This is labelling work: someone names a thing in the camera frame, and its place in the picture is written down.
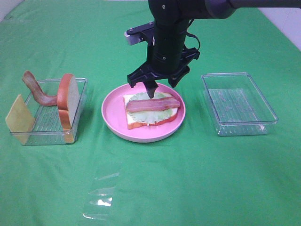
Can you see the clear tape patch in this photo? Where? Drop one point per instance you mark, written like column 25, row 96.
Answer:
column 99, row 198

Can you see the left clear plastic container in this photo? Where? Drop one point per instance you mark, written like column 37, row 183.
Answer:
column 47, row 129

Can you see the pale green lettuce leaf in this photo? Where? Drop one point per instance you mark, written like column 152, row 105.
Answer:
column 147, row 117

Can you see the bacon strip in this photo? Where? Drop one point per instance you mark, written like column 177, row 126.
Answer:
column 38, row 94
column 152, row 104

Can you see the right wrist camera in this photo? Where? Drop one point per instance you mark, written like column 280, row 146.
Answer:
column 140, row 33

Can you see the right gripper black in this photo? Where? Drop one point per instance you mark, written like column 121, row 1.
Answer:
column 159, row 67

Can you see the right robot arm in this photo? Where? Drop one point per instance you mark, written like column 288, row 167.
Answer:
column 173, row 17

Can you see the yellow cheese slice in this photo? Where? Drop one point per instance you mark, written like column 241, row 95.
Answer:
column 19, row 120

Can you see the right clear plastic container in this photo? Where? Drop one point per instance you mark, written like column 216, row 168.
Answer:
column 236, row 105

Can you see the toast bread slice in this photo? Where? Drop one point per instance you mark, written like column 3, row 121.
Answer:
column 157, row 96
column 67, row 100

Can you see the pink round plate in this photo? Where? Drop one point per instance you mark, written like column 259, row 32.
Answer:
column 114, row 115

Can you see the clear plastic container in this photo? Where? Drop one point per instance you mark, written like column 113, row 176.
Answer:
column 47, row 129
column 236, row 105

